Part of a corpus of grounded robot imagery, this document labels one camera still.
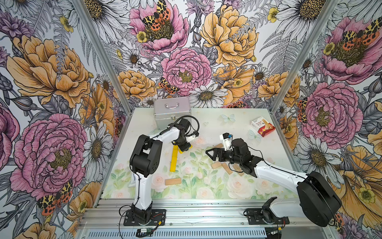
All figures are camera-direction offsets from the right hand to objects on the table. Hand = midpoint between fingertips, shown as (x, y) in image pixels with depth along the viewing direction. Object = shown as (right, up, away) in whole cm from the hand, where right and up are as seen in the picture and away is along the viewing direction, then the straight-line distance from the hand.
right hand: (211, 155), depth 83 cm
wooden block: (-22, -15, +2) cm, 26 cm away
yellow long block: (-22, -1, +14) cm, 26 cm away
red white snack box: (+39, +15, +24) cm, 49 cm away
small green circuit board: (-32, -32, -13) cm, 47 cm away
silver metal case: (-28, +27, +19) cm, 43 cm away
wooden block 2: (+4, -8, +8) cm, 12 cm away
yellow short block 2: (-22, -8, +8) cm, 25 cm away
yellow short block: (-22, -5, +11) cm, 25 cm away
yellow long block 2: (-17, -1, +12) cm, 21 cm away
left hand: (-17, +1, +14) cm, 22 cm away
